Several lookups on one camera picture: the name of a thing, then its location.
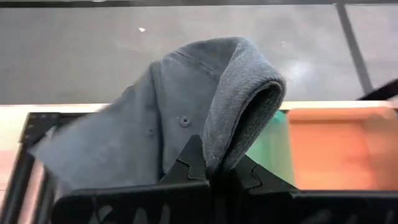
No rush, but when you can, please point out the grey-blue denim baseball cap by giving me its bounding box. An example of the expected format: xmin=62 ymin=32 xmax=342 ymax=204
xmin=27 ymin=36 xmax=287 ymax=200

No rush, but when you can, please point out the teal plastic bin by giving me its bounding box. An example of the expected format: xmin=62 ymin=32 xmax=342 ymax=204
xmin=245 ymin=110 xmax=296 ymax=186

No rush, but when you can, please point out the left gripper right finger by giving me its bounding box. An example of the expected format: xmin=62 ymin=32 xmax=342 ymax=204
xmin=214 ymin=154 xmax=398 ymax=224

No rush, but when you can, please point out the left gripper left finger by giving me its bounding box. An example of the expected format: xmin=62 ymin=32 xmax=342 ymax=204
xmin=51 ymin=134 xmax=213 ymax=224

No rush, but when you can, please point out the orange plastic bin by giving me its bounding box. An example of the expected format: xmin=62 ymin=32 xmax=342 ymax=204
xmin=287 ymin=107 xmax=398 ymax=191

